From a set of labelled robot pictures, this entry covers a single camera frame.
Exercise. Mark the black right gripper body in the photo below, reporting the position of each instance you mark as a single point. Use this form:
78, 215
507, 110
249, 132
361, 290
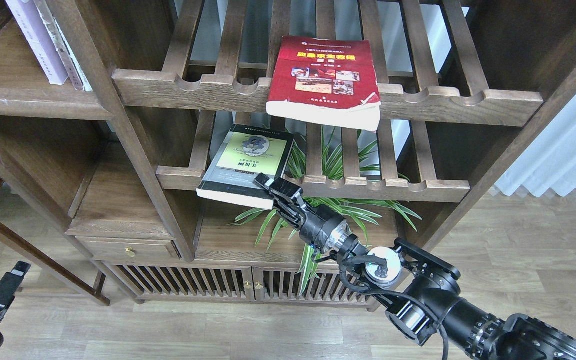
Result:
289, 202

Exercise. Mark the worn standing book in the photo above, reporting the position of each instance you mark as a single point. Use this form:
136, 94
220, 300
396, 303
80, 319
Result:
64, 50

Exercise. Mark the green spider plant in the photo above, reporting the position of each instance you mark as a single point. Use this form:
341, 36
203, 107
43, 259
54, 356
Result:
332, 159

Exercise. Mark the white curtain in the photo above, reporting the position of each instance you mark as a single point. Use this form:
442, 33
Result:
548, 165

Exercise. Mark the brass drawer knob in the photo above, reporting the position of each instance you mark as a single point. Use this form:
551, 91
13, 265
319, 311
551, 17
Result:
130, 252

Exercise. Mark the white plant pot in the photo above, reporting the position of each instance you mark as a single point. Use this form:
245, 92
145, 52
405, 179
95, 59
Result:
311, 224

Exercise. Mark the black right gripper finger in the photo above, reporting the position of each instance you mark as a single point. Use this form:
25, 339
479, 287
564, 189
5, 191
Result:
265, 182

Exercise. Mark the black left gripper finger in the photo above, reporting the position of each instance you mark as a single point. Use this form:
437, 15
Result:
10, 284

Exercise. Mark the black and green book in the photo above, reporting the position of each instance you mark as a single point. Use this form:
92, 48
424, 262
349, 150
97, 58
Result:
246, 152

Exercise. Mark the dark wooden bookshelf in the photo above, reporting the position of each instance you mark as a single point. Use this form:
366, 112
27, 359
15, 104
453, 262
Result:
465, 86

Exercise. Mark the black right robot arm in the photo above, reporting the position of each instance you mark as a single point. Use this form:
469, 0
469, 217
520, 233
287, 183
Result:
419, 291

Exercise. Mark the white lavender book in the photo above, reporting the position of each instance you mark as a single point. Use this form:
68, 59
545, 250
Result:
30, 22

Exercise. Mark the red thick book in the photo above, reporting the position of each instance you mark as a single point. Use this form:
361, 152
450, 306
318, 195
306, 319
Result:
326, 82

